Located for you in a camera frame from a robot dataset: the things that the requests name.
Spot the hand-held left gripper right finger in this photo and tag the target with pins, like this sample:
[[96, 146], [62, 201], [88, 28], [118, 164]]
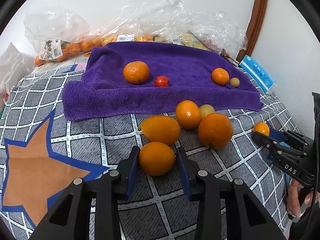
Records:
[[183, 170]]

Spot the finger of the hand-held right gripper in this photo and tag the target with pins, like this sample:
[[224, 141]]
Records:
[[275, 147], [276, 135]]

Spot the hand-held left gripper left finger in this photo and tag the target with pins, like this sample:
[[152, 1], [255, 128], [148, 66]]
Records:
[[132, 170]]

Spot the small orange mandarin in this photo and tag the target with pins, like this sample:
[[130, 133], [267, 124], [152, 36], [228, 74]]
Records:
[[157, 158], [160, 129]]

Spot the large orange mandarin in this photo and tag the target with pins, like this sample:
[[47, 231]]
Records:
[[220, 76], [215, 130]]

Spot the yellow-green round fruit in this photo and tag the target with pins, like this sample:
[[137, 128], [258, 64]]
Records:
[[234, 82], [207, 109]]

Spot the red cherry tomato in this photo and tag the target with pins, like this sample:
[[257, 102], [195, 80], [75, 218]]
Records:
[[162, 81]]

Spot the person's right hand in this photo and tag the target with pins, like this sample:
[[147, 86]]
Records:
[[292, 200]]

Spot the blue tissue pack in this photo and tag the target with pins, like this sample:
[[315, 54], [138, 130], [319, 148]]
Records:
[[257, 73]]

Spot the grey checked star bedsheet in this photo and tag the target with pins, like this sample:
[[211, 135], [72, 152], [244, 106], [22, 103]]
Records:
[[75, 135]]

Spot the clear bag of red fruit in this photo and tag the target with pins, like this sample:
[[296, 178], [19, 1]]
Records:
[[215, 46]]

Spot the purple towel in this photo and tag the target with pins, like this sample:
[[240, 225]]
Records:
[[175, 62]]

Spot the clear bag of yellow fruit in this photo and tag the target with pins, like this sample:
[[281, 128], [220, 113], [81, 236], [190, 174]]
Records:
[[192, 40]]

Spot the clear bag of mandarins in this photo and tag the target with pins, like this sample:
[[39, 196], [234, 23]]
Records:
[[140, 38], [72, 47]]

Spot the crumpled clear plastic bag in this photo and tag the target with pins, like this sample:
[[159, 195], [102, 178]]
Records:
[[155, 12]]

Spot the white plastic bag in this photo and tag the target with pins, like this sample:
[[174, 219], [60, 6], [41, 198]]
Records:
[[12, 65]]

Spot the brown wooden door frame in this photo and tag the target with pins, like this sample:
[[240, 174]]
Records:
[[258, 10]]

